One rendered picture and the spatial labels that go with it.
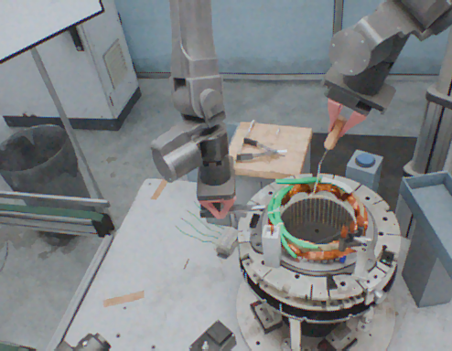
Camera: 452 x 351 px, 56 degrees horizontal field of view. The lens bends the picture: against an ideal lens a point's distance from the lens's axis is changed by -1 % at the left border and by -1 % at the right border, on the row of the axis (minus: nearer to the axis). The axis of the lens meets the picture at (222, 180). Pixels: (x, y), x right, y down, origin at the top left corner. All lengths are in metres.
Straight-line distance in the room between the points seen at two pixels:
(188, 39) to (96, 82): 2.40
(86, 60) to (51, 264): 1.31
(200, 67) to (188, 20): 0.07
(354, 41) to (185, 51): 0.24
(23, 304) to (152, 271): 1.26
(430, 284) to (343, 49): 0.68
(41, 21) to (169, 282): 0.91
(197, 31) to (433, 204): 0.67
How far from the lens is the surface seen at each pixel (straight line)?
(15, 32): 1.51
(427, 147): 1.22
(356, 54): 0.55
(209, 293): 1.18
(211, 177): 0.73
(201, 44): 0.66
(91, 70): 3.00
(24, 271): 2.56
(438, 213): 1.05
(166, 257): 1.28
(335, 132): 0.72
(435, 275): 1.08
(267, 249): 0.78
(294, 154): 1.09
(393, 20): 0.58
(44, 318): 2.32
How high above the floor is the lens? 1.77
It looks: 43 degrees down
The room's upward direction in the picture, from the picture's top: 10 degrees counter-clockwise
